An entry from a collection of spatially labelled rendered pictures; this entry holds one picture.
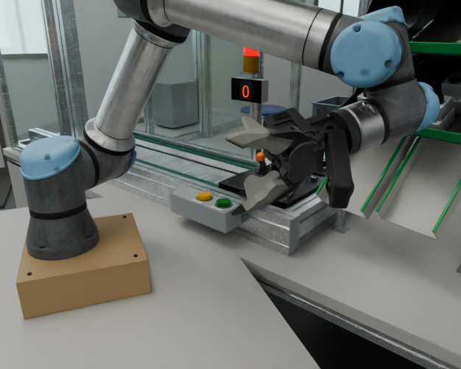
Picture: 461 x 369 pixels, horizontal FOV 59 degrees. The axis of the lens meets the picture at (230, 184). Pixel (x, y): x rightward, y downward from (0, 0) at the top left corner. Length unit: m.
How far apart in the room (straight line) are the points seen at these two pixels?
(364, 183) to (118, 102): 0.59
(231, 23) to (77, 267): 0.56
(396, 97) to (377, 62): 0.16
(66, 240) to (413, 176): 0.78
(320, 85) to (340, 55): 4.71
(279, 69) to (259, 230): 3.96
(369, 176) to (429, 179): 0.13
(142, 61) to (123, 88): 0.07
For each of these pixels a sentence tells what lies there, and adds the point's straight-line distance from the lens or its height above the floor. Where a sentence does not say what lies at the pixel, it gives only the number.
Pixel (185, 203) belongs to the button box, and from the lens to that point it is 1.12.
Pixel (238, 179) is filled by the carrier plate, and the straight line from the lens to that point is 1.22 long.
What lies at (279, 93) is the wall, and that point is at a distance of 4.97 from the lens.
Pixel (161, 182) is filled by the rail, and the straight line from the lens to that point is 1.30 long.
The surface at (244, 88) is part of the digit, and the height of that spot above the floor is 1.21.
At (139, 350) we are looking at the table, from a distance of 0.80.
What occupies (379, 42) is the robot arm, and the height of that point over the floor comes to 1.38.
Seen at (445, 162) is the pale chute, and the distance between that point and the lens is 1.03.
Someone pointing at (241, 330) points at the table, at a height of 0.86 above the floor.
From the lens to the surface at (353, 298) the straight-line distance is 0.93.
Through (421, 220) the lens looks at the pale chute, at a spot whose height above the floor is 1.01.
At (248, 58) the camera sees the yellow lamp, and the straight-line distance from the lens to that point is 1.32.
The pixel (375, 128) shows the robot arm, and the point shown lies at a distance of 0.63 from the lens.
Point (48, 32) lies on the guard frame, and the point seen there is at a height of 1.38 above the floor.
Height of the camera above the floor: 1.40
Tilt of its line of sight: 21 degrees down
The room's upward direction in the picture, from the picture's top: straight up
